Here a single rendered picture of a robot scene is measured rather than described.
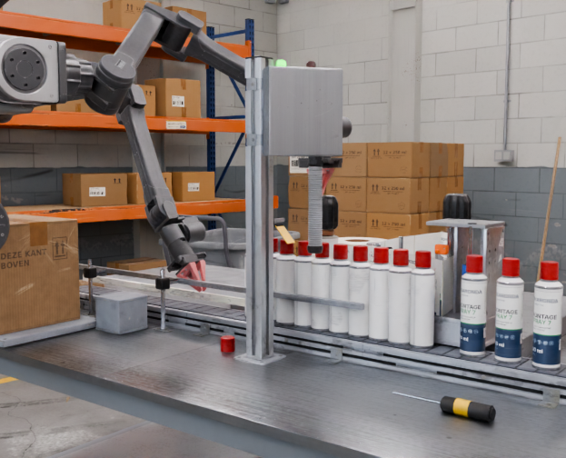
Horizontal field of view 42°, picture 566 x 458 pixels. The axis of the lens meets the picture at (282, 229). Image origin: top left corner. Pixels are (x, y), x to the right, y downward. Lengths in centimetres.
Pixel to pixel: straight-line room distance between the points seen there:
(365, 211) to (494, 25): 210
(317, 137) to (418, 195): 368
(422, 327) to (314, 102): 53
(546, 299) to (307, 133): 59
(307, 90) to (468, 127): 505
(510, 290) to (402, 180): 373
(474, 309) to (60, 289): 107
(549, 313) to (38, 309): 123
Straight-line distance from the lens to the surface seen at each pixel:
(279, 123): 159
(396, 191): 522
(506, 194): 644
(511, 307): 151
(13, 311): 196
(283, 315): 180
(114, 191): 591
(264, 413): 136
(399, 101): 698
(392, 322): 163
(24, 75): 152
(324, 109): 162
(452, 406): 137
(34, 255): 197
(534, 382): 150
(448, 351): 160
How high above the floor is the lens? 128
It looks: 5 degrees down
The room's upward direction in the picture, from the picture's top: straight up
